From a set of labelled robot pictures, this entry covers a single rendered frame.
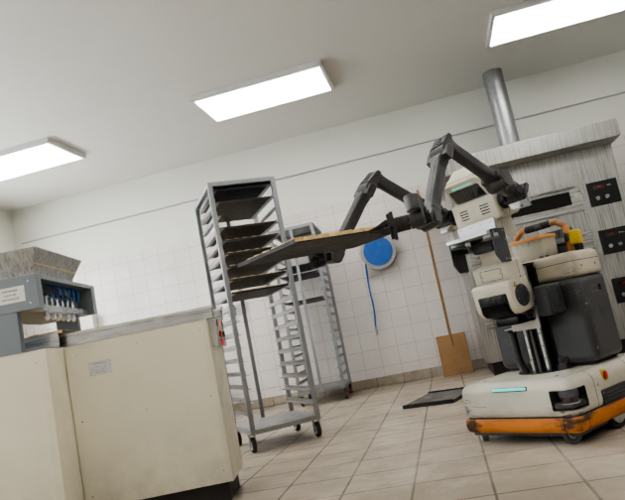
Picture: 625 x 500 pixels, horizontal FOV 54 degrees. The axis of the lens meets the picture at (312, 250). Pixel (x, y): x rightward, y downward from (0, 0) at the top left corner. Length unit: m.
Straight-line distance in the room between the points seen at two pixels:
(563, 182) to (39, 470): 4.83
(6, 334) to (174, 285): 4.66
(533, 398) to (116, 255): 5.97
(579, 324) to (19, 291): 2.56
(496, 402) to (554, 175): 3.39
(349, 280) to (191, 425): 4.24
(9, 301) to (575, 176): 4.80
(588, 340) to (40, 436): 2.49
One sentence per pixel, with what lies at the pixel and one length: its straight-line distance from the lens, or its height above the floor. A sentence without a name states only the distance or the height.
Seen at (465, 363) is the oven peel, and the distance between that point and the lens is 6.63.
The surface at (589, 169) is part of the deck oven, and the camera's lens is 6.18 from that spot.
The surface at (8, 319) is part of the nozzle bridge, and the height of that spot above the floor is 0.99.
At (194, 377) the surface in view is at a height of 0.58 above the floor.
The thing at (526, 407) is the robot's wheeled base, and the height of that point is 0.17.
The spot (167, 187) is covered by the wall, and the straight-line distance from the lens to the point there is 7.79.
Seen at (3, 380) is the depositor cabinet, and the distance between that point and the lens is 3.10.
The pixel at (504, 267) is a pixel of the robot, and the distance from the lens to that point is 3.00.
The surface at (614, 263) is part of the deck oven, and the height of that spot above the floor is 0.78.
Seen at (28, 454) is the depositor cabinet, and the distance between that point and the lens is 3.08.
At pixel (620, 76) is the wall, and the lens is 7.59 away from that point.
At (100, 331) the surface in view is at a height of 0.88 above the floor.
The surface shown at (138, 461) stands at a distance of 3.12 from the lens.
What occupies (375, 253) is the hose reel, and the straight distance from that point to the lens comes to 6.83.
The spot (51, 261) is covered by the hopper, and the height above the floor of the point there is 1.28.
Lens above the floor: 0.65
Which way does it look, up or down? 8 degrees up
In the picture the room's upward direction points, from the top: 11 degrees counter-clockwise
